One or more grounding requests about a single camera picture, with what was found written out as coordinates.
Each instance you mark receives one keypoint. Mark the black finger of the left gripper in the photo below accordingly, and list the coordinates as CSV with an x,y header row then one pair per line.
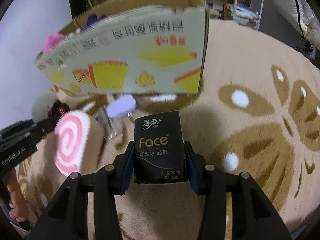
x,y
44,116

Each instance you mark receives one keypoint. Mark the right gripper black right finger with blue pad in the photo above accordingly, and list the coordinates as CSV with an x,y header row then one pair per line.
x,y
253,215

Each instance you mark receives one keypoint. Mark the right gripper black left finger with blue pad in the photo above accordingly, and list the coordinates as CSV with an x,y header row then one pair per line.
x,y
66,215

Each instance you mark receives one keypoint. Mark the pink swirl roll cake plush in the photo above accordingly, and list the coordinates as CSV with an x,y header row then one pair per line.
x,y
79,138

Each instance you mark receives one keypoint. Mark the purple sponge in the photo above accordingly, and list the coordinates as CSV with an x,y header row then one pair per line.
x,y
120,108

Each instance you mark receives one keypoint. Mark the black Face tissue pack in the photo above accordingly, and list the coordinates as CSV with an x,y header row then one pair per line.
x,y
159,145

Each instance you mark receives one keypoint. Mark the person's left hand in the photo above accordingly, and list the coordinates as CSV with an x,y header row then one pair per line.
x,y
17,202

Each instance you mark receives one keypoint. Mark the pink plush toy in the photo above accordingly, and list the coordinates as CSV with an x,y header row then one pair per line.
x,y
51,41

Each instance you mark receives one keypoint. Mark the beige floral carpet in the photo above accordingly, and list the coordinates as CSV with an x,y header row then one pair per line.
x,y
257,111

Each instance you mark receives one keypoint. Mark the white and navy plush doll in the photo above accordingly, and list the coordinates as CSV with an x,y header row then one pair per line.
x,y
93,18

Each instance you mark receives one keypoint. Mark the printed cardboard box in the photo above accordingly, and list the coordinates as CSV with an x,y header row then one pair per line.
x,y
144,46

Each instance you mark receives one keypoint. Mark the white rolling cart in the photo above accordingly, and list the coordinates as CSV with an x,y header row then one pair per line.
x,y
247,12

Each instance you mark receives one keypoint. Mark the cream duvet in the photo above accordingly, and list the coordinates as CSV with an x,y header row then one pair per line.
x,y
300,15

